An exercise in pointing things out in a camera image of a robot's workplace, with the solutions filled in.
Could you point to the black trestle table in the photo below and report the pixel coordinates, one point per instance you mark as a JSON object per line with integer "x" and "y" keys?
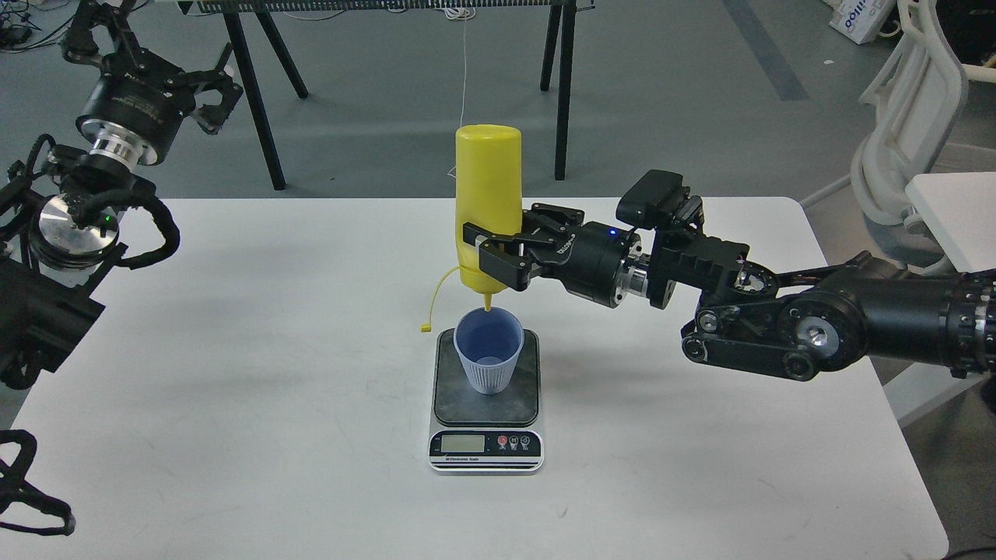
{"x": 356, "y": 103}

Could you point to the white cardboard box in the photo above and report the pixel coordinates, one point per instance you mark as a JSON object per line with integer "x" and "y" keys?
{"x": 859, "y": 21}

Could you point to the yellow squeeze bottle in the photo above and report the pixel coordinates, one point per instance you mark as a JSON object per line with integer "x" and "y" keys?
{"x": 488, "y": 188}

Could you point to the digital kitchen scale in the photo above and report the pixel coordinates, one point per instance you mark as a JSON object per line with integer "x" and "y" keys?
{"x": 476, "y": 433}

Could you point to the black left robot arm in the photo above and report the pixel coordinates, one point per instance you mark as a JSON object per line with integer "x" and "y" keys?
{"x": 75, "y": 214}

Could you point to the white side table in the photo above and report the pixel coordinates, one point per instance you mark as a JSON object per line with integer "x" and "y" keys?
{"x": 958, "y": 209}

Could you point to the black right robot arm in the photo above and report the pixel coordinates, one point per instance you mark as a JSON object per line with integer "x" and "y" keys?
{"x": 790, "y": 325}

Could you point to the blue plastic cup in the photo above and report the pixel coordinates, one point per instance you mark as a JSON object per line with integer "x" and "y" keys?
{"x": 489, "y": 342}

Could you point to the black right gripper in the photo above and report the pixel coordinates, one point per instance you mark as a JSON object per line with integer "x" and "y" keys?
{"x": 596, "y": 262}

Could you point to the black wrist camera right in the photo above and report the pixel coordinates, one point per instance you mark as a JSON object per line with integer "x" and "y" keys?
{"x": 660, "y": 199}

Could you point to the white office chair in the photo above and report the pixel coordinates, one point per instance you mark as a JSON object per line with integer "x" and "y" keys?
{"x": 917, "y": 96}

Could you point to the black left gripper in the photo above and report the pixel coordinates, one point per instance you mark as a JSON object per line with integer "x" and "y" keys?
{"x": 136, "y": 101}

